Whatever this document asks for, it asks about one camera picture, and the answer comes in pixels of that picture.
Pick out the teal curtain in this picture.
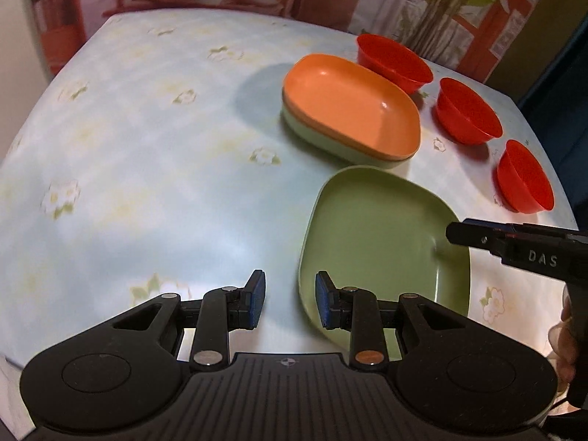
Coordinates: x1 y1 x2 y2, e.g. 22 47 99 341
518 28 588 233

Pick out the yellow wooden panel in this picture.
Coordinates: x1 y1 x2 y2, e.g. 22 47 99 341
486 0 580 99

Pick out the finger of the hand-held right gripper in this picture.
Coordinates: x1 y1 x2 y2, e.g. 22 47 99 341
446 219 512 259

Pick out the floral checked tablecloth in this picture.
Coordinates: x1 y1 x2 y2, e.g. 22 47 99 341
0 8 580 380

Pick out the person's right hand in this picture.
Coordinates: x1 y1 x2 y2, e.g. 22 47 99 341
548 302 578 383

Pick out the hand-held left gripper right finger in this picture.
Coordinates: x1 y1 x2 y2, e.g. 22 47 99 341
314 271 466 373

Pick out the orange plate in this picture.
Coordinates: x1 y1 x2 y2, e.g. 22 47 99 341
281 53 423 159

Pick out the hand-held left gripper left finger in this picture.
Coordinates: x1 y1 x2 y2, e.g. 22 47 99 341
112 269 268 371

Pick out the red bowl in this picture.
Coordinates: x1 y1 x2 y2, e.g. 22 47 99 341
434 77 503 146
356 33 434 95
495 139 556 215

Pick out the light green plate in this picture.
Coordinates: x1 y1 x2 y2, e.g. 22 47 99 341
281 96 415 170

